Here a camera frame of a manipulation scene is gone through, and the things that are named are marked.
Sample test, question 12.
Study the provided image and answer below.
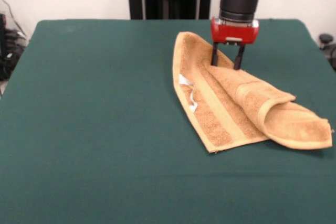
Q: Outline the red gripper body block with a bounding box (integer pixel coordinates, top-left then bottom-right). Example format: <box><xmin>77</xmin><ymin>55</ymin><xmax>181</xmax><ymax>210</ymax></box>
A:
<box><xmin>210</xmin><ymin>17</ymin><xmax>260</xmax><ymax>46</ymax></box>

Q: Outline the dark green table cloth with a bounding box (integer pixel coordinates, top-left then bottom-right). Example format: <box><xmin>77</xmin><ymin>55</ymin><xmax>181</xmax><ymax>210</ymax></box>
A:
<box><xmin>0</xmin><ymin>18</ymin><xmax>336</xmax><ymax>224</ymax></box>

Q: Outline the grey office chair base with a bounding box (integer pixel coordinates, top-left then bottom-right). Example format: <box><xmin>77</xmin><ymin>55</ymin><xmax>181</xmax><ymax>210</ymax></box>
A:
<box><xmin>318</xmin><ymin>33</ymin><xmax>336</xmax><ymax>72</ymax></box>

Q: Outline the black equipment pile with cables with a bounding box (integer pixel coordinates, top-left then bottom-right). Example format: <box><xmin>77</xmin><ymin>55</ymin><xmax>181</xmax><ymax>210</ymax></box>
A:
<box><xmin>0</xmin><ymin>13</ymin><xmax>28</xmax><ymax>82</ymax></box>

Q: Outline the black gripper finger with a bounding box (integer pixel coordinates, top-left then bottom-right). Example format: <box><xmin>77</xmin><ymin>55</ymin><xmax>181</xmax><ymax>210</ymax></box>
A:
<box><xmin>233</xmin><ymin>44</ymin><xmax>246</xmax><ymax>71</ymax></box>
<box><xmin>210</xmin><ymin>42</ymin><xmax>219</xmax><ymax>67</ymax></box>

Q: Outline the tan terry towel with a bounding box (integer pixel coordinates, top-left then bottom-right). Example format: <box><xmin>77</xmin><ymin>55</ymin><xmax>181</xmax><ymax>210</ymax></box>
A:
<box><xmin>172</xmin><ymin>31</ymin><xmax>333</xmax><ymax>154</ymax></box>

